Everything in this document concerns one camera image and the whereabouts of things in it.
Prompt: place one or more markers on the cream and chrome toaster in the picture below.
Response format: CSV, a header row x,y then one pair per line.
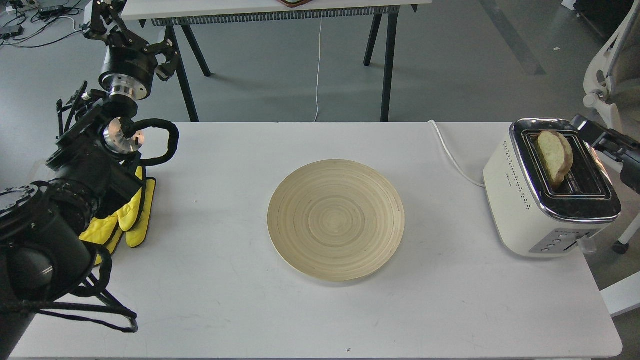
x,y
536,216

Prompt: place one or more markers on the round bamboo plate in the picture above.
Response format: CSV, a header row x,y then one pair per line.
x,y
336,220

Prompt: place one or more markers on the yellow oven mitt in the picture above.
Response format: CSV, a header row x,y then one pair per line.
x,y
130,223

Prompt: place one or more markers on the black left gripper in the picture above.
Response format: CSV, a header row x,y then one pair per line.
x,y
130,63

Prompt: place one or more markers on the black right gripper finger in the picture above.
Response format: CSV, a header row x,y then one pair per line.
x,y
618,147

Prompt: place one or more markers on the slice of bread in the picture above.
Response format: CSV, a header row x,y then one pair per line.
x,y
556,155

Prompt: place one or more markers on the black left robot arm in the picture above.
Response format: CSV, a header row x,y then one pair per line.
x,y
46,269

